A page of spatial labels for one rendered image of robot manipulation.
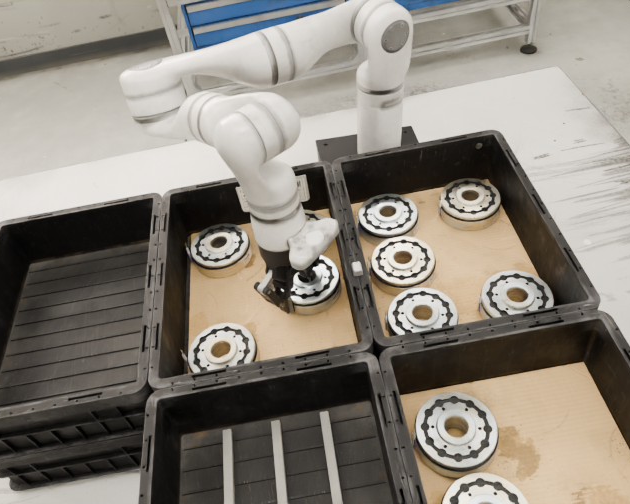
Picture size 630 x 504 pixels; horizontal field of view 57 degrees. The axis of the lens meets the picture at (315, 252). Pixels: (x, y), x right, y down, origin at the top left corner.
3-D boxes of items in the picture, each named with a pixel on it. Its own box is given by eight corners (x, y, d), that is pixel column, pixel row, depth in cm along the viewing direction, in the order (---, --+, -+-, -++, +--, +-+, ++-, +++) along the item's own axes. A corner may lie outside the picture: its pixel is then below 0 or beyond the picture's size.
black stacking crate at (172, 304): (183, 237, 111) (164, 193, 102) (336, 209, 110) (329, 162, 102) (176, 431, 83) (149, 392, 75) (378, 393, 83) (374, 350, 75)
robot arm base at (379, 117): (355, 140, 129) (354, 71, 116) (396, 136, 128) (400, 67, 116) (360, 167, 122) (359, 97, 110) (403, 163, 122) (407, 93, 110)
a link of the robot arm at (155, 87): (110, 68, 92) (255, 25, 100) (132, 125, 97) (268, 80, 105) (120, 76, 85) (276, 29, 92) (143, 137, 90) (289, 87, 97)
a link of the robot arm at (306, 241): (303, 274, 76) (296, 241, 72) (240, 243, 81) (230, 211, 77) (343, 230, 81) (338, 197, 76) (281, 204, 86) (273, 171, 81)
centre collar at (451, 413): (431, 414, 75) (431, 412, 74) (468, 406, 75) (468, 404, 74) (443, 450, 71) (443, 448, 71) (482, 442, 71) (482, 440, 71)
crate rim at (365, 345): (166, 200, 104) (162, 190, 102) (331, 169, 103) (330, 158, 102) (152, 400, 76) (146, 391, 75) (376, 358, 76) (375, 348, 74)
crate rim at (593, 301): (331, 169, 103) (330, 158, 102) (497, 138, 103) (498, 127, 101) (377, 358, 76) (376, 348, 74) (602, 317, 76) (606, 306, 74)
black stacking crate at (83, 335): (29, 266, 111) (-3, 224, 102) (181, 238, 111) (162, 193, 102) (-28, 468, 84) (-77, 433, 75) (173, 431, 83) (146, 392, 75)
